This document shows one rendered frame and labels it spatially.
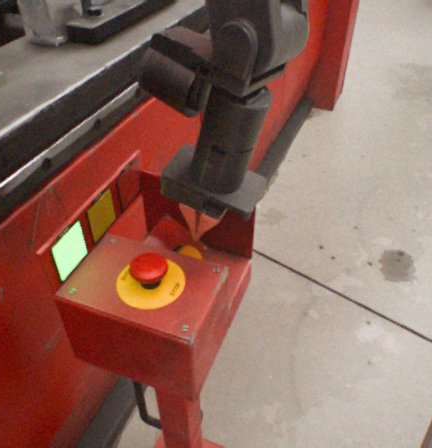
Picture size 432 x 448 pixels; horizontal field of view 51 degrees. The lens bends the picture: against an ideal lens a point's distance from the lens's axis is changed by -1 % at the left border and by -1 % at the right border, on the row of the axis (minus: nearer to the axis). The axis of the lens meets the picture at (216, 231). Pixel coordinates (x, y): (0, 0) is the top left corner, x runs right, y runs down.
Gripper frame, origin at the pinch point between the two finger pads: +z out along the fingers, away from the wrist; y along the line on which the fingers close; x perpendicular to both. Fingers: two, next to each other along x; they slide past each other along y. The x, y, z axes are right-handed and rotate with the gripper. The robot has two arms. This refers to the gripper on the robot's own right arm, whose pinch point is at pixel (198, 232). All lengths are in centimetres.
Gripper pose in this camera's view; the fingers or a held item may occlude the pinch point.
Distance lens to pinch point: 54.9
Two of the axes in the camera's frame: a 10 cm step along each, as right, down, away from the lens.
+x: -3.5, 6.2, -7.0
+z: -2.3, 6.6, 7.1
